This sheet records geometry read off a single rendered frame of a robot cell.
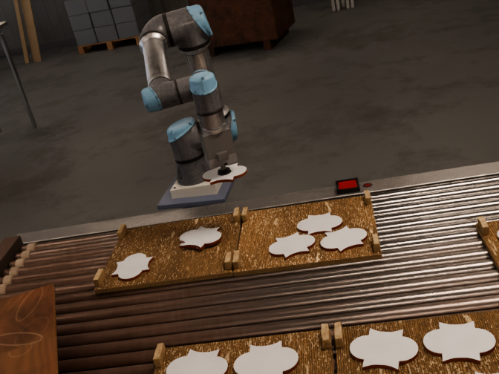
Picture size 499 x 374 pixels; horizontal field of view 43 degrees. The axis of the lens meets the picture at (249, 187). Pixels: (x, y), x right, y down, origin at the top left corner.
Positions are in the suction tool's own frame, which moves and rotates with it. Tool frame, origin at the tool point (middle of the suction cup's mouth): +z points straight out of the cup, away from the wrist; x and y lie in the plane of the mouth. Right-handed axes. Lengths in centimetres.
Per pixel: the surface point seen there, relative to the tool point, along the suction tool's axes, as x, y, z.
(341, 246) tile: -30.6, 21.6, 17.4
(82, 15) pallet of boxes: 883, -5, 52
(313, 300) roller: -44.7, 6.8, 20.8
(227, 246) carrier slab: -8.9, -5.9, 18.4
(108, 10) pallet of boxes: 864, 33, 53
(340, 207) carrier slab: -8.2, 31.7, 18.4
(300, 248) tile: -24.8, 11.6, 17.4
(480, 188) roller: -21, 72, 20
